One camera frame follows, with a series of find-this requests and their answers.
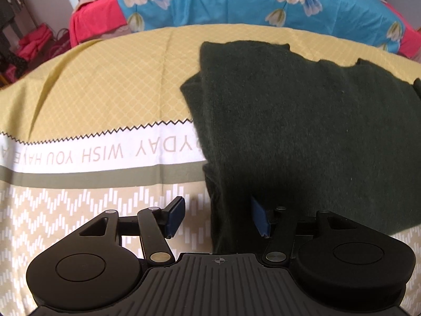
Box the dark green knit sweater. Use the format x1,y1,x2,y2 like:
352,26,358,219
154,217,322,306
181,41,420,254

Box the yellow patterned bed cover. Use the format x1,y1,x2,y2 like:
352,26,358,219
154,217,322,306
1,24,420,315

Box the red bags on floor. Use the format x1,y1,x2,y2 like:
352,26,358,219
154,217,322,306
2,24,71,82

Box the red sheet under quilt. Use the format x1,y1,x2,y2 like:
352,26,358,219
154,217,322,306
69,0,420,61

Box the blue floral quilt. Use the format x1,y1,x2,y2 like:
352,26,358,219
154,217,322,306
118,0,406,53

